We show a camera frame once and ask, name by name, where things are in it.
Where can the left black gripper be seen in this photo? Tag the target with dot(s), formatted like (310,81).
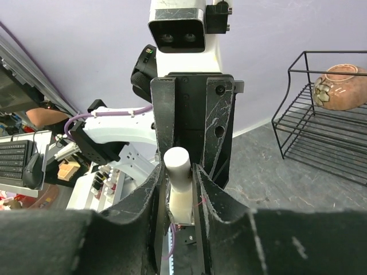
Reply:
(202,110)

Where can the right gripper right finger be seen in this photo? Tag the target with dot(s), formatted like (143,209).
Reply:
(234,239)

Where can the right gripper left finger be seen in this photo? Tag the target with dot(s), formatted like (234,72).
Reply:
(122,239)

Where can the white nail polish cap brush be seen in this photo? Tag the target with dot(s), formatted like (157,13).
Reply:
(178,165)

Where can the white nail polish bottle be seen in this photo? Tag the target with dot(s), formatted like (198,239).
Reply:
(180,207)

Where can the person's forearm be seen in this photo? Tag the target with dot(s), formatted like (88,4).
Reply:
(41,117)

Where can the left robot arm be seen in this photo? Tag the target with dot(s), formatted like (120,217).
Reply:
(105,134)

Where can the white tray of polish bottles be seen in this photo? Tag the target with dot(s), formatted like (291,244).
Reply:
(97,191)

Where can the black computer mouse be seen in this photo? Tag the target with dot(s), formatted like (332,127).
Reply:
(33,174)

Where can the brown floral ceramic bowl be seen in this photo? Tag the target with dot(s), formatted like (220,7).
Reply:
(342,88)

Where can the black computer keyboard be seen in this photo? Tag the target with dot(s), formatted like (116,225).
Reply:
(15,156)

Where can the blue slotted cable duct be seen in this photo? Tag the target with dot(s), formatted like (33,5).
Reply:
(167,263)

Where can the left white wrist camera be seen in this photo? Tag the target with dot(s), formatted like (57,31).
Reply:
(187,34)

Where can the black wire dish rack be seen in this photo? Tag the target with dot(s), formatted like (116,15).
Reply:
(331,141)

